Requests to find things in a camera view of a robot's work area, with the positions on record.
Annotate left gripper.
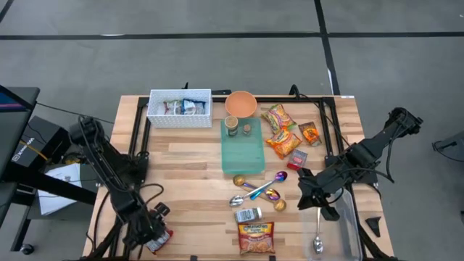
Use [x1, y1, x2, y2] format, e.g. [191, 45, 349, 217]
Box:
[125, 206, 170, 252]

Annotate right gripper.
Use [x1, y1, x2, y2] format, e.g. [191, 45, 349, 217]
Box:
[297, 170, 344, 222]

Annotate white and red ramen packet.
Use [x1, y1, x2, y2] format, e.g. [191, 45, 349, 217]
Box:
[144, 228, 175, 254]

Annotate clear plastic container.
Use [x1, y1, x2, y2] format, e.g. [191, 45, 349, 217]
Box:
[299, 186, 365, 261]

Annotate gold metal spoon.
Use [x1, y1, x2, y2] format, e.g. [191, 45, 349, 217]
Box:
[271, 197, 288, 212]

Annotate rainbow spoon blue handle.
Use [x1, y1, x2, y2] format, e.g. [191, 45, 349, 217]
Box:
[249, 170, 289, 201]

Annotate red spice box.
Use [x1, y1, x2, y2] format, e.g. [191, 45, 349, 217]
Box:
[286, 148, 309, 173]

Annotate red Maruchan ramen packet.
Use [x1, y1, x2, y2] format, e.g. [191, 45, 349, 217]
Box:
[237, 221, 276, 255]

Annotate white label seasoning shaker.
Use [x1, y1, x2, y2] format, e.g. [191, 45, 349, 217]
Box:
[233, 207, 263, 224]

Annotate orange ramen noodle packet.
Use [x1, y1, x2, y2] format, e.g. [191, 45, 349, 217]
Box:
[265, 129, 303, 161]

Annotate taco seasoning packet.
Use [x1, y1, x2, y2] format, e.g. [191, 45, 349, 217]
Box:
[297, 121, 323, 147]

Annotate chili shrimp ramen packet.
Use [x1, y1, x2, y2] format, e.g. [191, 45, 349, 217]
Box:
[261, 104, 298, 135]

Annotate white red food packet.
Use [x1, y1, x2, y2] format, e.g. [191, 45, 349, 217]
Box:
[162, 100, 183, 116]

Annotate blue white food packet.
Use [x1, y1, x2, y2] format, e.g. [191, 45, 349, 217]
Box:
[180, 99, 206, 116]

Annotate black desk leg stand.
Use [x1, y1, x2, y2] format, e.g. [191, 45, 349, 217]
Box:
[0, 170, 98, 253]

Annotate teal translucent plastic tray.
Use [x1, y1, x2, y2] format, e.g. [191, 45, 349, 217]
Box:
[220, 117, 267, 176]

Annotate white paper sheet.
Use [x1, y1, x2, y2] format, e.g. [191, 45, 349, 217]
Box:
[37, 162, 83, 216]

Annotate white perforated plastic basket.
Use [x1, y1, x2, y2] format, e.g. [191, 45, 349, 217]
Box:
[146, 88, 213, 129]

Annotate orange bowl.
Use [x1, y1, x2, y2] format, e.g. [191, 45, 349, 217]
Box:
[224, 90, 259, 119]

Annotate black equipment box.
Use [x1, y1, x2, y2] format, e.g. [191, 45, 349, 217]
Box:
[10, 115, 78, 170]

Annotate black desk with monitor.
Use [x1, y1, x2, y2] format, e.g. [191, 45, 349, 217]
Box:
[0, 85, 41, 182]

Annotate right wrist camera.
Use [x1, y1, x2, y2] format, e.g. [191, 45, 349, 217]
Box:
[297, 167, 322, 186]

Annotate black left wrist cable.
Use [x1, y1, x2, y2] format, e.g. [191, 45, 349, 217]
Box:
[137, 182, 166, 218]

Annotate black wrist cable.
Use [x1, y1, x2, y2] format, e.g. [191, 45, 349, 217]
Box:
[137, 182, 166, 218]
[357, 108, 403, 186]

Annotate black triangular bracket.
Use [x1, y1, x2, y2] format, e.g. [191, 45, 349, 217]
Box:
[365, 215, 383, 239]

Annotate gold bowl purple handle spoon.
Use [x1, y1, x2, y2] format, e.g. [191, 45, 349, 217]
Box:
[232, 174, 271, 199]

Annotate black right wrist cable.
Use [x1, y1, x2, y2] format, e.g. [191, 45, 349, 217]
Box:
[357, 108, 403, 186]

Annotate black table cable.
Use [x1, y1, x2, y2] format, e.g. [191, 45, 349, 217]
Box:
[288, 83, 351, 148]

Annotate yellow cable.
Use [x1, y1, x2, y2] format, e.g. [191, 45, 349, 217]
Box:
[20, 140, 50, 161]

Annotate black floor cable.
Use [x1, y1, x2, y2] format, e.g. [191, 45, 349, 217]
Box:
[35, 102, 115, 125]

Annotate black aluminium table frame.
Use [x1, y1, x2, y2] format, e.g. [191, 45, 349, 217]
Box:
[85, 88, 398, 261]

